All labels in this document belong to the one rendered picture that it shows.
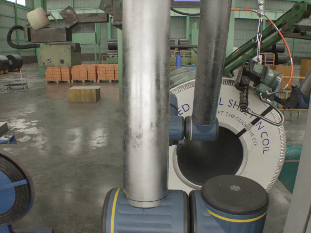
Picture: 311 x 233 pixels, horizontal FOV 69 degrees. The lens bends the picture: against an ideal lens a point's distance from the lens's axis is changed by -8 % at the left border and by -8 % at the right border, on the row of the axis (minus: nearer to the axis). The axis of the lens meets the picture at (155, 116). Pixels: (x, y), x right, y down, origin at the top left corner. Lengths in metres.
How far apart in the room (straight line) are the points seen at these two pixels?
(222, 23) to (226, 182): 0.50
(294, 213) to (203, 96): 0.55
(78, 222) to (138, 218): 1.84
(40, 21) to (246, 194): 1.28
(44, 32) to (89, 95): 6.26
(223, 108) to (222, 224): 1.17
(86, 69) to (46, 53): 11.24
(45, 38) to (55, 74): 11.70
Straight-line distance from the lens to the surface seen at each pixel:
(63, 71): 13.04
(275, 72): 1.70
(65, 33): 1.45
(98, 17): 1.43
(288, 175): 3.57
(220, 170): 2.15
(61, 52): 1.43
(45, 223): 2.59
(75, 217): 2.58
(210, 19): 0.83
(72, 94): 7.84
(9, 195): 1.94
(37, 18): 1.48
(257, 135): 1.91
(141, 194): 0.68
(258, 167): 2.02
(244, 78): 1.62
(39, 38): 1.51
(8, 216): 2.06
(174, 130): 1.03
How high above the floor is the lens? 1.54
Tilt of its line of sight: 15 degrees down
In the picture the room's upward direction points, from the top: straight up
